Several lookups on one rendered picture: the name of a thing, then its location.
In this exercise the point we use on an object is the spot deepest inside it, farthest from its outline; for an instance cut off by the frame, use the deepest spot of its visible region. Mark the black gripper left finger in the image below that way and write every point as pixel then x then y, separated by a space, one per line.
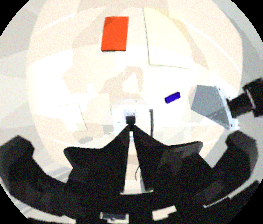
pixel 112 158

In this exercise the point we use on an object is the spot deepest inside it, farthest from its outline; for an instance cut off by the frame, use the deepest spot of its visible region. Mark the black usb plug with silver metal tip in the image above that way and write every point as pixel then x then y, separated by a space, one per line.
pixel 130 119

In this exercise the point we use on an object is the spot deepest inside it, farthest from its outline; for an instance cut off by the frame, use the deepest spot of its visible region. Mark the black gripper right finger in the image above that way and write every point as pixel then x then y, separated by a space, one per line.
pixel 152 154

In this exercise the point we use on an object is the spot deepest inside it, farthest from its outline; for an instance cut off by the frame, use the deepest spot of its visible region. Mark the orange rectangular block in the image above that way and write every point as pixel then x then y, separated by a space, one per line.
pixel 115 33

